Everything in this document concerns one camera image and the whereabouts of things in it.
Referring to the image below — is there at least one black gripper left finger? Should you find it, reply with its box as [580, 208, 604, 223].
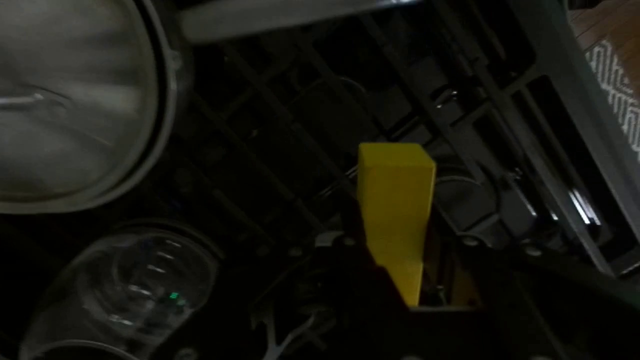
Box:
[312, 198, 415, 360]

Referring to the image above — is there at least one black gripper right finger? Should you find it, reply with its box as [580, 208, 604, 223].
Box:
[428, 220, 640, 360]

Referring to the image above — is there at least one yellow block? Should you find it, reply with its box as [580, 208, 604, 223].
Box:
[356, 142, 436, 306]

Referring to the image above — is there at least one black stainless gas stove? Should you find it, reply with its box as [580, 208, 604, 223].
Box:
[0, 0, 637, 360]

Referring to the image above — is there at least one glass coffee carafe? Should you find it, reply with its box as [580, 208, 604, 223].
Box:
[17, 222, 222, 360]

